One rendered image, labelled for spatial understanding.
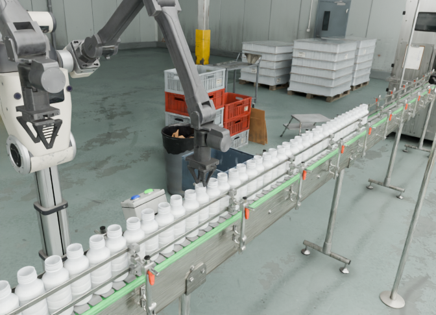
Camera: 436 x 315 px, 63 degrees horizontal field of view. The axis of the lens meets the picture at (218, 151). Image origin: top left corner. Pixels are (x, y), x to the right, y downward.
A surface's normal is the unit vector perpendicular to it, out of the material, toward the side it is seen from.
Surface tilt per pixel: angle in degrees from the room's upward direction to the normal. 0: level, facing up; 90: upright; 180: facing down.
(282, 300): 0
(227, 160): 90
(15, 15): 51
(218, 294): 0
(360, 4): 90
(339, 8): 90
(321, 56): 89
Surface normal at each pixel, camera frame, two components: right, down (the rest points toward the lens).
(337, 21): -0.64, 0.26
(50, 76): 0.79, 0.25
